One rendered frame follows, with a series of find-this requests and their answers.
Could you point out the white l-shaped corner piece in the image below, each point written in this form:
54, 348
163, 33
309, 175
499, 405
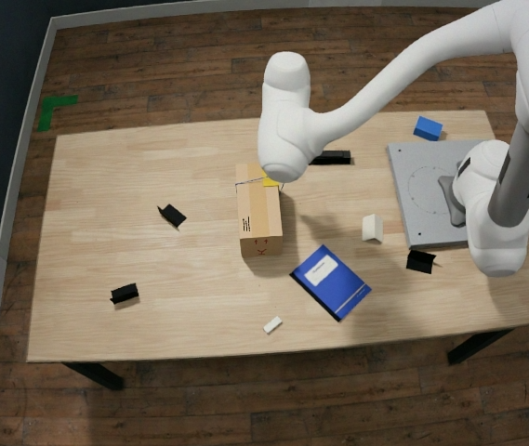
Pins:
373, 228

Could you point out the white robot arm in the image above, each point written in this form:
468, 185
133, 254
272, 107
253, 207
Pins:
291, 137

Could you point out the blue rectangular block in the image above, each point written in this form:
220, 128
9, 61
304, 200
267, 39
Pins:
427, 129

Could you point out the blue notebook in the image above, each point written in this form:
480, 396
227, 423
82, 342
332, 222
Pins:
330, 283

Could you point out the brown cardboard box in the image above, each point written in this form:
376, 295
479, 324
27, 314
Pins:
259, 215

